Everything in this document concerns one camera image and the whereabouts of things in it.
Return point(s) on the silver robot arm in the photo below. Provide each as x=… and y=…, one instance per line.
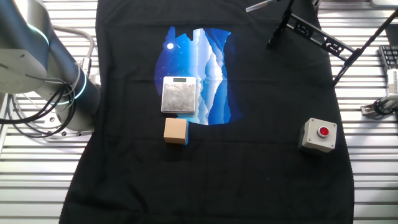
x=25, y=46

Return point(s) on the silver digital scale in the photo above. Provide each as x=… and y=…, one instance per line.
x=178, y=96

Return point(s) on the wooden cube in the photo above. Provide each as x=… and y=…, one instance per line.
x=174, y=130

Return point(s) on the black cloth with blue print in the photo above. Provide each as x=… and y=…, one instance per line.
x=217, y=186

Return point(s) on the grey box with red button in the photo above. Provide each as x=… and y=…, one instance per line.
x=314, y=140

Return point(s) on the black keyboard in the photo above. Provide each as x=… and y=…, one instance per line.
x=390, y=57

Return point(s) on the small silver metal bracket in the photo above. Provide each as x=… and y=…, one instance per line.
x=368, y=109

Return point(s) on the silver ribbed camera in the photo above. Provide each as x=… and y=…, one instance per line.
x=392, y=84

